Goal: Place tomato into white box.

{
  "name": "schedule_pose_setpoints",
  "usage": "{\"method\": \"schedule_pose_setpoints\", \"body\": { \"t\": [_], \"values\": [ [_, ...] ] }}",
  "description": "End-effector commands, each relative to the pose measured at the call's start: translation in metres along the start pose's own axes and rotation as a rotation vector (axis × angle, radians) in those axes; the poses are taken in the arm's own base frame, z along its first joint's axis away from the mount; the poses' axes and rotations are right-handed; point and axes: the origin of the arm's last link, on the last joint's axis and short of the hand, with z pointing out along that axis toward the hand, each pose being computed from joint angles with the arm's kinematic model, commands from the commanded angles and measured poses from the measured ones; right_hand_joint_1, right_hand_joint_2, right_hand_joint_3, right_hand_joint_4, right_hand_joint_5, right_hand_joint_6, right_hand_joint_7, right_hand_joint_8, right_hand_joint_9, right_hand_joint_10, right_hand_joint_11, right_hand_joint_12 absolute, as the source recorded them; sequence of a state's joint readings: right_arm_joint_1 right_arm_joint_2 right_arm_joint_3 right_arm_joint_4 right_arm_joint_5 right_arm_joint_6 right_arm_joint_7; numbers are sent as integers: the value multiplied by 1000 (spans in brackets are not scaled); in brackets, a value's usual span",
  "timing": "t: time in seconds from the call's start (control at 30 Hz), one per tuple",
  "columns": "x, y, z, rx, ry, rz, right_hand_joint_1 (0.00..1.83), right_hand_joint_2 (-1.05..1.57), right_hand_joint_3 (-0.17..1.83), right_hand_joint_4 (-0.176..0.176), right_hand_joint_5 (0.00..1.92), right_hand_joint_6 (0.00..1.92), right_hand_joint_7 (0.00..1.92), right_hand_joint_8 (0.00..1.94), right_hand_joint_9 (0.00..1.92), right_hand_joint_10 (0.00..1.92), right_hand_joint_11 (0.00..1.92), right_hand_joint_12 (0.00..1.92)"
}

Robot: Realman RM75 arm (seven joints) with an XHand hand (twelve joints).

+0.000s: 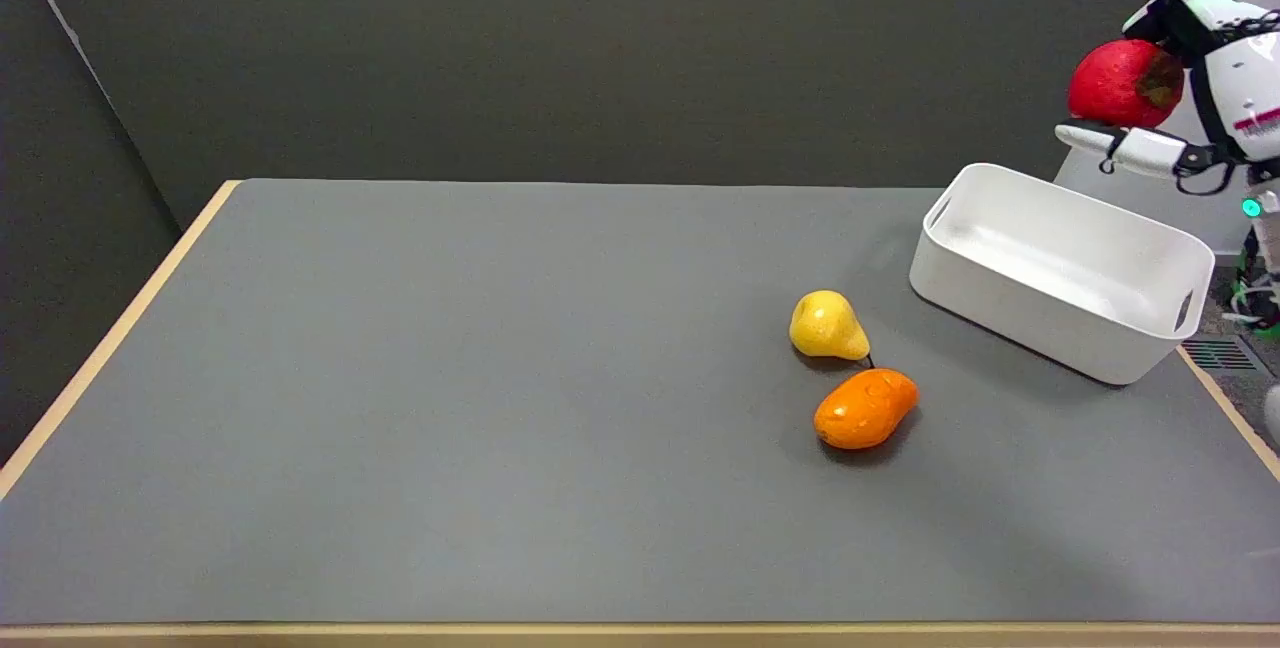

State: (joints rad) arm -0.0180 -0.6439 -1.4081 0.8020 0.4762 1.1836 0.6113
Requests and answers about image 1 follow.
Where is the yellow pear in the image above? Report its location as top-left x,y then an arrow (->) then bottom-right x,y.
789,290 -> 872,363

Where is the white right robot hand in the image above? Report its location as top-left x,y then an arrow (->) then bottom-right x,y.
1055,0 -> 1280,197

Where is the white plastic box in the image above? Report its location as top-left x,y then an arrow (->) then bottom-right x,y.
908,162 -> 1217,387

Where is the orange mango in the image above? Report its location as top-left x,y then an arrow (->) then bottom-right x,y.
813,368 -> 919,451

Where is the black floor vent grille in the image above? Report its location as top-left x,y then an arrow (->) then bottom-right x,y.
1182,338 -> 1259,372

